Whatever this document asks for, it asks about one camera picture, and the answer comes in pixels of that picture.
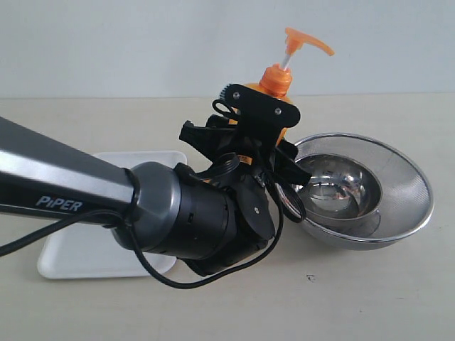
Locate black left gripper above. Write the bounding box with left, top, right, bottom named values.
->
left=179, top=120, right=311, bottom=185

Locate orange pump soap bottle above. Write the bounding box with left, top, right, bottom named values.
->
left=222, top=27, right=336, bottom=143

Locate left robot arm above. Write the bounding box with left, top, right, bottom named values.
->
left=1, top=115, right=311, bottom=284

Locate small stainless steel bowl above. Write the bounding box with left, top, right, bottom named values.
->
left=280, top=153, right=382, bottom=238

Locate steel mesh colander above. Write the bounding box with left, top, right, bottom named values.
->
left=289, top=133, right=434, bottom=251

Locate white rectangular foam tray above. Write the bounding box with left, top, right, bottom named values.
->
left=37, top=151, right=187, bottom=279

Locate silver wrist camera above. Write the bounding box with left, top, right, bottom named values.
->
left=220, top=84, right=301, bottom=156

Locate black camera cable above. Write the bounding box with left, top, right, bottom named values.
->
left=0, top=99, right=309, bottom=291

